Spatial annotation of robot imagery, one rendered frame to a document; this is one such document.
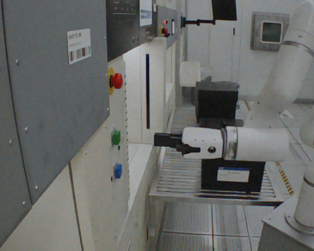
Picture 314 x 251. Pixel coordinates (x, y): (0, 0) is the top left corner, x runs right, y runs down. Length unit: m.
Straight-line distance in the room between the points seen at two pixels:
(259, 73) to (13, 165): 5.49
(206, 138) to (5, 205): 0.51
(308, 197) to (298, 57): 0.60
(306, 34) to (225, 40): 4.77
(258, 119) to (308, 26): 0.28
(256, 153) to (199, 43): 4.85
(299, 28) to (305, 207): 0.69
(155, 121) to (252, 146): 0.84
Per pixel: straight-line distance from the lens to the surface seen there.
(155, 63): 1.42
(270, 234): 1.27
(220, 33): 5.52
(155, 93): 1.45
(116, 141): 0.77
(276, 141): 0.74
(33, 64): 0.38
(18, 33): 0.35
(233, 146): 0.72
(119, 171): 0.81
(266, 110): 0.83
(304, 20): 0.81
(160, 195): 1.33
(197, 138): 0.72
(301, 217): 1.25
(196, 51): 5.53
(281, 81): 0.75
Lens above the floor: 1.50
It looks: 21 degrees down
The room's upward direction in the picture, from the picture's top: straight up
